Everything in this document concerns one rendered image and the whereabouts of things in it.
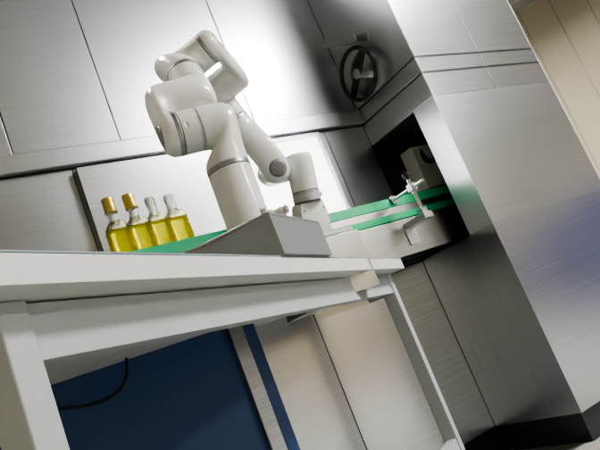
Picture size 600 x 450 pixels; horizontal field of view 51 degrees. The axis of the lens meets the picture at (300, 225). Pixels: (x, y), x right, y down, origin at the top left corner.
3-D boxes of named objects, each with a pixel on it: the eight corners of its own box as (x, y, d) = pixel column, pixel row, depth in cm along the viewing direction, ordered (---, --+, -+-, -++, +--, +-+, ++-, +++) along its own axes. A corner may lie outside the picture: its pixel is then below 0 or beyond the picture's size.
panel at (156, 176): (348, 217, 231) (314, 136, 238) (353, 214, 229) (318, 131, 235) (109, 279, 180) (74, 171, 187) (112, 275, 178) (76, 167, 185)
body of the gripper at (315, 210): (312, 197, 178) (321, 236, 178) (284, 203, 172) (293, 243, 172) (329, 193, 172) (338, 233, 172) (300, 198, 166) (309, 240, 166)
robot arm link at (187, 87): (201, 55, 147) (132, 70, 142) (238, 117, 133) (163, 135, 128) (204, 89, 154) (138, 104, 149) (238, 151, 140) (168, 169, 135)
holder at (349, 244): (316, 287, 187) (306, 262, 189) (368, 256, 165) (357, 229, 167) (269, 302, 178) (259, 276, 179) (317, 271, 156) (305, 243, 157)
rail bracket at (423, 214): (417, 244, 216) (391, 185, 220) (450, 226, 202) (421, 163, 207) (407, 246, 213) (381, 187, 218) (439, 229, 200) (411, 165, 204)
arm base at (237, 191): (301, 224, 137) (276, 161, 140) (286, 216, 125) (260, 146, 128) (237, 252, 139) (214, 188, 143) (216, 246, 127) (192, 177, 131)
